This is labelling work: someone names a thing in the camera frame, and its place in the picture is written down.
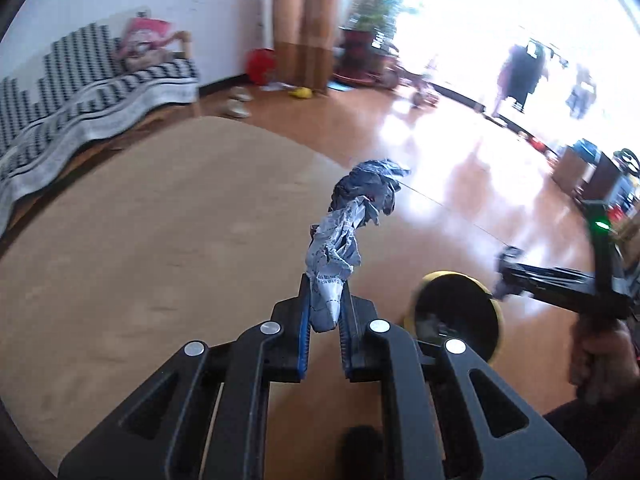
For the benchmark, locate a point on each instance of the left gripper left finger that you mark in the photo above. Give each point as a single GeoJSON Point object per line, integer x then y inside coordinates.
{"type": "Point", "coordinates": [203, 413]}

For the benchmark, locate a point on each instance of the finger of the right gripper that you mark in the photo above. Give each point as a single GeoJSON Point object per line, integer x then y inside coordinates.
{"type": "Point", "coordinates": [549, 285]}

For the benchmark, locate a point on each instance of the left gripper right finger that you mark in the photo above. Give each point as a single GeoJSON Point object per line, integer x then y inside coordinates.
{"type": "Point", "coordinates": [446, 413]}

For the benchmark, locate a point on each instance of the blue foil wrapper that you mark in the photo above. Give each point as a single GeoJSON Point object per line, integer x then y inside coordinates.
{"type": "Point", "coordinates": [361, 197]}

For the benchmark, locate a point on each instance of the black gold trash bin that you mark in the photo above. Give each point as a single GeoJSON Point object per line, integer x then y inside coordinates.
{"type": "Point", "coordinates": [449, 305]}

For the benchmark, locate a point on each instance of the person right hand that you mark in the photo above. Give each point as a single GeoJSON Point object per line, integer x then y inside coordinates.
{"type": "Point", "coordinates": [603, 362]}

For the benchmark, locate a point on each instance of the cardboard box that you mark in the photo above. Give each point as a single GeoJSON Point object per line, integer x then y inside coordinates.
{"type": "Point", "coordinates": [570, 170]}

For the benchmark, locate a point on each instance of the potted green plant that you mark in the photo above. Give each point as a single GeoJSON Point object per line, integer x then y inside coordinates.
{"type": "Point", "coordinates": [365, 52]}

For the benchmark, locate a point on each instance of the beige slippers pair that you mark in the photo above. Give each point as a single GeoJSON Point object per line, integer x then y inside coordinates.
{"type": "Point", "coordinates": [235, 106]}

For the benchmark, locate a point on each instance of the yellow toy on floor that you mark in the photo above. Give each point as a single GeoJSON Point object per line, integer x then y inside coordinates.
{"type": "Point", "coordinates": [301, 93]}

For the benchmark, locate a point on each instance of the red bag on floor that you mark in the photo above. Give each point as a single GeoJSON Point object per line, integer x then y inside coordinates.
{"type": "Point", "coordinates": [260, 66]}

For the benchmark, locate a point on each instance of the pink cartoon pillow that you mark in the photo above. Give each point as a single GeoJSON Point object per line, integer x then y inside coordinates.
{"type": "Point", "coordinates": [144, 44]}

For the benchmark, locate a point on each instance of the brown striped curtain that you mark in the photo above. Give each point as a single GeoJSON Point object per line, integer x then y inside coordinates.
{"type": "Point", "coordinates": [303, 39]}

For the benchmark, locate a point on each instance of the wooden frame sofa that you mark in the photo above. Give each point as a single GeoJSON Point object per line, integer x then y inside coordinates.
{"type": "Point", "coordinates": [95, 80]}

